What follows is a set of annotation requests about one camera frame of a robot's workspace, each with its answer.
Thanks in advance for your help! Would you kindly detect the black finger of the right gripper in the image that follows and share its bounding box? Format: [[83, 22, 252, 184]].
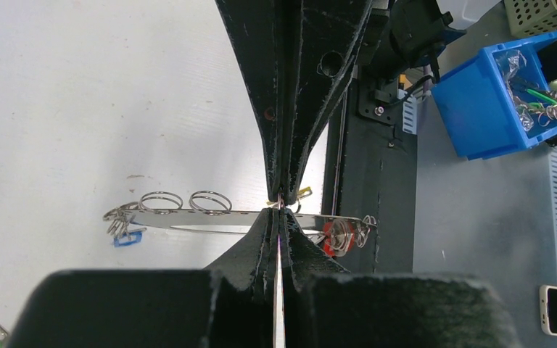
[[285, 1, 372, 202], [216, 1, 284, 202]]

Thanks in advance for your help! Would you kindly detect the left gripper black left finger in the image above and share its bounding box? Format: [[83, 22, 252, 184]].
[[8, 209, 274, 347]]

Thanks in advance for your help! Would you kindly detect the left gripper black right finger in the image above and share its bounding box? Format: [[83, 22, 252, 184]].
[[279, 212, 519, 347]]

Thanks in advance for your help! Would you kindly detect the red tagged key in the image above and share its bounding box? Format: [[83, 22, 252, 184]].
[[319, 219, 355, 257]]

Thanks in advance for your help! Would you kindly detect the yellow tagged key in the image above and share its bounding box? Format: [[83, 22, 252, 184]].
[[297, 186, 313, 202]]

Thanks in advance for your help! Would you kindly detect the blue tagged key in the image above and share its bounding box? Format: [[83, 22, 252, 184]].
[[112, 228, 147, 248]]

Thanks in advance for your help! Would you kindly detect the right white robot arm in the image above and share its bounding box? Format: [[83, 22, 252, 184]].
[[216, 1, 462, 204]]

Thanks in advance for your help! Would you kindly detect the blue plastic bin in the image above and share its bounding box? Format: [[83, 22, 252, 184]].
[[432, 31, 557, 160]]

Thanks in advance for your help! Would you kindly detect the green perforated basket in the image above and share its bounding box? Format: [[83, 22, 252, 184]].
[[503, 0, 557, 38]]

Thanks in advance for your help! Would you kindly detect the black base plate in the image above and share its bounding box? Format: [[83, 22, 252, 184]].
[[321, 70, 418, 273]]

